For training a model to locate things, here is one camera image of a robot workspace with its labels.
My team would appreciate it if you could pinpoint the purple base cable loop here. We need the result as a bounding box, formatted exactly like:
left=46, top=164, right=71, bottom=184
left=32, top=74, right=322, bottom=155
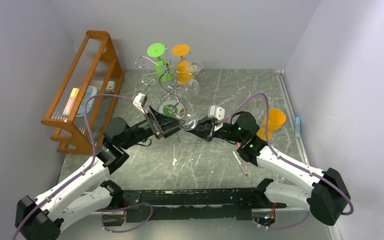
left=100, top=202, right=155, bottom=234

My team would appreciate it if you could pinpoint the orange plastic wine glass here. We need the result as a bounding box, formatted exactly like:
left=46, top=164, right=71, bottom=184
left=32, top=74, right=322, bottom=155
left=171, top=43, right=192, bottom=86

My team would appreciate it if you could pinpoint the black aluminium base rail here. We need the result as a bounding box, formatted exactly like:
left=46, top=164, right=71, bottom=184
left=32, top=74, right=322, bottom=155
left=103, top=187, right=272, bottom=223

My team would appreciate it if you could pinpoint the light blue flat package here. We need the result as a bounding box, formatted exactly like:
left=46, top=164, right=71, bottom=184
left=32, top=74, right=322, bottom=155
left=76, top=85, right=98, bottom=117

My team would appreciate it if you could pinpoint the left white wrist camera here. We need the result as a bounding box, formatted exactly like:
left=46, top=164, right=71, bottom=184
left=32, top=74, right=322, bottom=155
left=133, top=93, right=148, bottom=115

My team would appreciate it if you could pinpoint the small white red box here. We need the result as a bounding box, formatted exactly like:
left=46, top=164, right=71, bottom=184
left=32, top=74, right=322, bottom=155
left=105, top=81, right=116, bottom=94

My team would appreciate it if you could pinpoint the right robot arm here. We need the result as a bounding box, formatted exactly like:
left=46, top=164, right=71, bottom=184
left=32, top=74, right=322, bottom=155
left=180, top=111, right=354, bottom=226

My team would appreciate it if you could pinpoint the orange wooden rack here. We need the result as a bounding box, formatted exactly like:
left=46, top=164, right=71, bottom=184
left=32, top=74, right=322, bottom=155
left=41, top=30, right=124, bottom=155

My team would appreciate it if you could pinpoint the chrome wine glass rack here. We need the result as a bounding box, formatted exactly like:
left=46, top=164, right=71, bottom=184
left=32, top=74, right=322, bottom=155
left=135, top=56, right=192, bottom=119

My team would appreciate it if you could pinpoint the clear wine glass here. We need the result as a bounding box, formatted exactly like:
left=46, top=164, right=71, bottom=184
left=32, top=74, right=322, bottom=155
left=178, top=111, right=198, bottom=144
left=183, top=60, right=204, bottom=101
left=237, top=87, right=251, bottom=101

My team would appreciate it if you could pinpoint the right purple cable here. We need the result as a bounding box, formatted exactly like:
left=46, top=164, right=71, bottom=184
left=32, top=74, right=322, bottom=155
left=220, top=92, right=355, bottom=217

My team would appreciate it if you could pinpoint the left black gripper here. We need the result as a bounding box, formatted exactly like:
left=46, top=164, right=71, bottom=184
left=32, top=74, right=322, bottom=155
left=121, top=105, right=186, bottom=150

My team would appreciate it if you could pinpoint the white red pen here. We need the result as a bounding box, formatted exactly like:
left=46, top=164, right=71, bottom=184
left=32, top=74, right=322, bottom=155
left=232, top=150, right=249, bottom=177

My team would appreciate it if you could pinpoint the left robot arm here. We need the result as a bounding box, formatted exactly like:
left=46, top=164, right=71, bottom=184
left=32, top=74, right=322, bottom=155
left=12, top=107, right=186, bottom=240

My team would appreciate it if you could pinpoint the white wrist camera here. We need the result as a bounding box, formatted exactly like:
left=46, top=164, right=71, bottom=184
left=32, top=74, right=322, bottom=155
left=207, top=105, right=225, bottom=121
left=133, top=93, right=148, bottom=115

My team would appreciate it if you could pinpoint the yellow highlighter marker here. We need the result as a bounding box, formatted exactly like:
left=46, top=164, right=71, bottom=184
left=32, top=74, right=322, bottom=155
left=62, top=88, right=80, bottom=117

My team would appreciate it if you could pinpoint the green plastic wine glass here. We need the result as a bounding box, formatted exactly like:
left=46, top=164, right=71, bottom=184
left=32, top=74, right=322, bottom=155
left=147, top=42, right=166, bottom=80

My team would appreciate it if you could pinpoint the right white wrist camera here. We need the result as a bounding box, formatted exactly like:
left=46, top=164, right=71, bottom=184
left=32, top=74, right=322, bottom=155
left=207, top=105, right=225, bottom=121

